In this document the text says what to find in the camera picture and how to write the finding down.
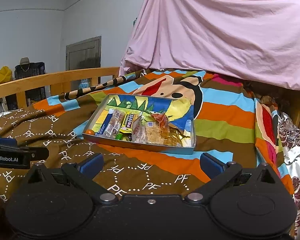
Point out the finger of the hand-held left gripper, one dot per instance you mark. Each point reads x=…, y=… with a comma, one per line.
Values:
x=38, y=153
x=5, y=141

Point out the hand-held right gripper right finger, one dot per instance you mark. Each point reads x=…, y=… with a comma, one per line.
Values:
x=211, y=165

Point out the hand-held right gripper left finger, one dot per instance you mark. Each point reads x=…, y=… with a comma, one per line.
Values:
x=91, y=165

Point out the small orange fruit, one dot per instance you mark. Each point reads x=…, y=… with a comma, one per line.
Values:
x=90, y=132

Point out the green candy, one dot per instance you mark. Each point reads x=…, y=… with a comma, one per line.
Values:
x=119, y=136

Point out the blue snack packet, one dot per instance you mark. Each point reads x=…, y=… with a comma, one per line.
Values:
x=103, y=126

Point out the clear nut bar packet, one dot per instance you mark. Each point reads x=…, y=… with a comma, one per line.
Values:
x=115, y=123

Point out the yellow candy packet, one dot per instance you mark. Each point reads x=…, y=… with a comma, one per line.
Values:
x=128, y=122

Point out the white red-label snack packet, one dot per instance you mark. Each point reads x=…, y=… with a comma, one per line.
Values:
x=138, y=132

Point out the rice cracker packet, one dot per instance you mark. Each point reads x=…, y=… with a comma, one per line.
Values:
x=155, y=135

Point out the dinosaur drawing tray box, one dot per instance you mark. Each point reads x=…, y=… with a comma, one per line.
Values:
x=172, y=107

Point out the cartoon monkey printed blanket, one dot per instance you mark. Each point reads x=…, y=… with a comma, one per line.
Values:
x=227, y=115

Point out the yellow bag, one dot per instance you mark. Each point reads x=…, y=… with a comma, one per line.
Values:
x=3, y=73

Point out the beige hat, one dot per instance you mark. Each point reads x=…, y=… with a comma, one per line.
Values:
x=24, y=61

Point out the grey cabinet door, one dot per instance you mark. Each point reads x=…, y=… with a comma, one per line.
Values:
x=83, y=55

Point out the pink bed sheet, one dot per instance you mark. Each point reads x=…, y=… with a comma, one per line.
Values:
x=215, y=30

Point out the wooden bed rail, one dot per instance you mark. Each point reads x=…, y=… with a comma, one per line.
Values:
x=40, y=78

